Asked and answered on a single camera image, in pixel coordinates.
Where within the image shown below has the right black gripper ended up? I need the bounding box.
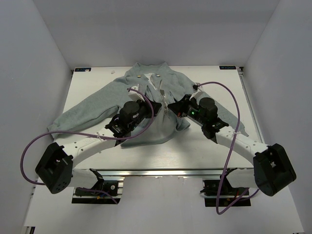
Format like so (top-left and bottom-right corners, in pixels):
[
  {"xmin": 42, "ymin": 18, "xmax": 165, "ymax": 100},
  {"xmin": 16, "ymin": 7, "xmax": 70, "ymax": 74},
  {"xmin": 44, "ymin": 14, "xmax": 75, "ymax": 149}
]
[{"xmin": 169, "ymin": 95, "xmax": 207, "ymax": 125}]

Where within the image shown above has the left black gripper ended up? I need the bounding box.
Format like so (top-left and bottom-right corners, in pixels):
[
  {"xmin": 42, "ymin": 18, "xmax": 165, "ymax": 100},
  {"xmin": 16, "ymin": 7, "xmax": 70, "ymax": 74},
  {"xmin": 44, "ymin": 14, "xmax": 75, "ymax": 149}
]
[{"xmin": 129, "ymin": 96, "xmax": 161, "ymax": 131}]

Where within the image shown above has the grey zip-up jacket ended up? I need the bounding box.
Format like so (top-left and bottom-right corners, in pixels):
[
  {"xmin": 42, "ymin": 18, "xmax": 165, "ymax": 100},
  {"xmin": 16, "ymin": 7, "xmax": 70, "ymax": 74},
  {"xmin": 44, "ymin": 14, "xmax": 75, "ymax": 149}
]
[{"xmin": 46, "ymin": 61, "xmax": 249, "ymax": 149}]

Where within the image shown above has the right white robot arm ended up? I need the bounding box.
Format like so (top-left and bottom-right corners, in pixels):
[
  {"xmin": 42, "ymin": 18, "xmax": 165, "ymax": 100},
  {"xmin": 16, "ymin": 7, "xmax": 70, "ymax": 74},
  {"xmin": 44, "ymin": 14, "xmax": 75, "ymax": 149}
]
[{"xmin": 168, "ymin": 95, "xmax": 297, "ymax": 196}]

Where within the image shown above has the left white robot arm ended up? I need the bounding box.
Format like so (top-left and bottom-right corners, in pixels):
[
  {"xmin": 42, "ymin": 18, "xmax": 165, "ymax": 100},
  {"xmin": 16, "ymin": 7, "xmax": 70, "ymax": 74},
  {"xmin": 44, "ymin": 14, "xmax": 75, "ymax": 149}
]
[{"xmin": 35, "ymin": 86, "xmax": 162, "ymax": 195}]

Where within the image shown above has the right blue table label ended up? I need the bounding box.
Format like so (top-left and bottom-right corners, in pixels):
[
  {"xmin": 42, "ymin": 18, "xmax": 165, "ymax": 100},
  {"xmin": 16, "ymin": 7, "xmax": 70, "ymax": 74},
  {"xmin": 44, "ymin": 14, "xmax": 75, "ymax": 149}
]
[{"xmin": 219, "ymin": 65, "xmax": 236, "ymax": 70}]

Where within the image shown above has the blue table label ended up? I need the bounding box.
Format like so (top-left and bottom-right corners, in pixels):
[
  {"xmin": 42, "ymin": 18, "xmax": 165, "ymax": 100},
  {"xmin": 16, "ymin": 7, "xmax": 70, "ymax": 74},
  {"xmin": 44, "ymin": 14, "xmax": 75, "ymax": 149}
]
[
  {"xmin": 74, "ymin": 67, "xmax": 91, "ymax": 72},
  {"xmin": 219, "ymin": 65, "xmax": 236, "ymax": 70}
]

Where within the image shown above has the left blue table label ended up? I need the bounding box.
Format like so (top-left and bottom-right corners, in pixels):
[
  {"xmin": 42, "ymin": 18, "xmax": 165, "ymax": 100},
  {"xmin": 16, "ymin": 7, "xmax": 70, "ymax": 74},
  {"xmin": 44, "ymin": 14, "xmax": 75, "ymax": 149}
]
[{"xmin": 74, "ymin": 67, "xmax": 91, "ymax": 72}]

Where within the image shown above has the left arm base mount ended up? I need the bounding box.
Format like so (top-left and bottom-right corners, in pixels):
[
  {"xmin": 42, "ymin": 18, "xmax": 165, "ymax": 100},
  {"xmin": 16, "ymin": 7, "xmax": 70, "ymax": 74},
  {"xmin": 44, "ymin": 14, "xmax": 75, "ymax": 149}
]
[{"xmin": 72, "ymin": 176, "xmax": 124, "ymax": 205}]

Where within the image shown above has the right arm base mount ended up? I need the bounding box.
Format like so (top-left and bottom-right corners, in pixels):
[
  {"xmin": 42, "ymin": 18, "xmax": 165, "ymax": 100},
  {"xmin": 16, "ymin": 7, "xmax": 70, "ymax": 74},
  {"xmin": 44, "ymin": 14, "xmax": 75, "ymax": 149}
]
[{"xmin": 199, "ymin": 170, "xmax": 245, "ymax": 208}]

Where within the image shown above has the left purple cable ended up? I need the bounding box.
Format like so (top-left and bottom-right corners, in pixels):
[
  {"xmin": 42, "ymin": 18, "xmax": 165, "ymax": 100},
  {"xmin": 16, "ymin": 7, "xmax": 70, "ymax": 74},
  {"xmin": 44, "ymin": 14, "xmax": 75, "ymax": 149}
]
[{"xmin": 20, "ymin": 87, "xmax": 155, "ymax": 186}]

